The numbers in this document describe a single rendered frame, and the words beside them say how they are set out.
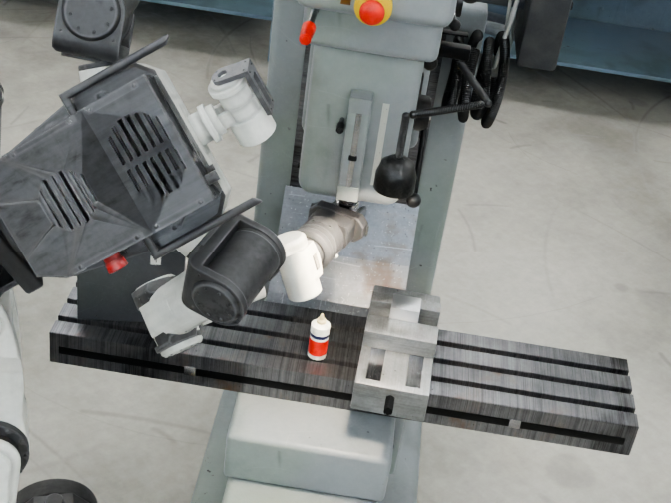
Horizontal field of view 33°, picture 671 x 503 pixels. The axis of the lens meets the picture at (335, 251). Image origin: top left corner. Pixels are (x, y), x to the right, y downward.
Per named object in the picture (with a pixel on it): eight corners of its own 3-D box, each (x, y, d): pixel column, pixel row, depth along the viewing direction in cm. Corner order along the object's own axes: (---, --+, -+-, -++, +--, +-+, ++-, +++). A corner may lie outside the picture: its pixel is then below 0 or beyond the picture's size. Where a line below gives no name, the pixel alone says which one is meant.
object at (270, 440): (385, 505, 237) (393, 462, 230) (220, 477, 237) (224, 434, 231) (399, 356, 279) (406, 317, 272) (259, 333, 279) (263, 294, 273)
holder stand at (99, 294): (181, 325, 246) (185, 248, 235) (76, 319, 243) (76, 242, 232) (183, 292, 256) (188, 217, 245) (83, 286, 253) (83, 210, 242)
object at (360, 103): (356, 202, 212) (372, 100, 201) (335, 199, 212) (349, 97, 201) (358, 192, 216) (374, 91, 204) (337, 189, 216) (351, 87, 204)
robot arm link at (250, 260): (208, 334, 181) (256, 307, 172) (168, 294, 179) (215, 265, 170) (244, 288, 189) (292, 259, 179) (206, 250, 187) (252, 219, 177)
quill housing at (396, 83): (400, 213, 217) (428, 57, 200) (293, 195, 218) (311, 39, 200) (405, 165, 233) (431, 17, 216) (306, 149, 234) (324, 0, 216)
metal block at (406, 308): (414, 335, 240) (419, 312, 237) (386, 330, 240) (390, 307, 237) (416, 320, 245) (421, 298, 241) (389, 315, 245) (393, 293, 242)
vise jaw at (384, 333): (433, 359, 235) (436, 343, 233) (361, 345, 236) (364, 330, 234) (435, 341, 240) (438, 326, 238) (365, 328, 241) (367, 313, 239)
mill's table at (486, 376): (629, 456, 240) (639, 428, 236) (49, 362, 243) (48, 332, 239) (617, 386, 260) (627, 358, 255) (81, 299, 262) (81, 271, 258)
